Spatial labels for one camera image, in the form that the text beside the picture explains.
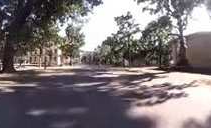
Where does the group of trees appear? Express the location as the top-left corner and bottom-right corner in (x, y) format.
(80, 11), (176, 68)

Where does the small leafy tree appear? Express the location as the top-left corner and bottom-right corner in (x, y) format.
(59, 24), (86, 67)

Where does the grey asphalt road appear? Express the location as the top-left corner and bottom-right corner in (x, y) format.
(0, 65), (211, 128)

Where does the beige building with windows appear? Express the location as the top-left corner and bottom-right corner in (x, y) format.
(13, 45), (81, 67)

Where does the tall tree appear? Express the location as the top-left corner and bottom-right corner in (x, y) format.
(136, 0), (211, 67)

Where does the large thick-trunked tree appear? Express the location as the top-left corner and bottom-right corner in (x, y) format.
(0, 0), (104, 74)

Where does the plain beige building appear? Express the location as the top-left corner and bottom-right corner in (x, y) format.
(169, 29), (211, 70)

